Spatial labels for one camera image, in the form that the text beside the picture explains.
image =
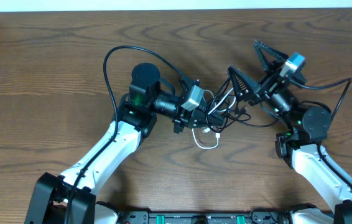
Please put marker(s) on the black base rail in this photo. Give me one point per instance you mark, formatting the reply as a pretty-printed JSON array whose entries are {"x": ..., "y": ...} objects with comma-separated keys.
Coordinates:
[{"x": 201, "y": 217}]

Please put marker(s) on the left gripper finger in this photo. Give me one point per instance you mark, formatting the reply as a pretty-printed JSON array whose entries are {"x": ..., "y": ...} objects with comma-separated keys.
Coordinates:
[
  {"x": 208, "y": 105},
  {"x": 202, "y": 120}
]

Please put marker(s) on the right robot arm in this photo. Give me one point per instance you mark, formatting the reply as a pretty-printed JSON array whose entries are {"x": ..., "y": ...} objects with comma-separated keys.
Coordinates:
[{"x": 301, "y": 145}]

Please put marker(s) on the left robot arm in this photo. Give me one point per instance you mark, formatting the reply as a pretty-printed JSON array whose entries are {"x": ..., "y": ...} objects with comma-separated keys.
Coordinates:
[{"x": 71, "y": 196}]

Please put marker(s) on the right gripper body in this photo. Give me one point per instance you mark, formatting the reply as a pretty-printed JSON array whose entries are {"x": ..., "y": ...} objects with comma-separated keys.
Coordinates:
[{"x": 270, "y": 84}]

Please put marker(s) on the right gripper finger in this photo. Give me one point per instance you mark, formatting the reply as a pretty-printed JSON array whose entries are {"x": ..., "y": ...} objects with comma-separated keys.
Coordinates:
[
  {"x": 269, "y": 58},
  {"x": 245, "y": 88}
]

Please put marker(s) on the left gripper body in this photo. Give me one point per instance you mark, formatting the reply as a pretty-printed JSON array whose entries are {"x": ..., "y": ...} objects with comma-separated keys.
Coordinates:
[{"x": 180, "y": 124}]

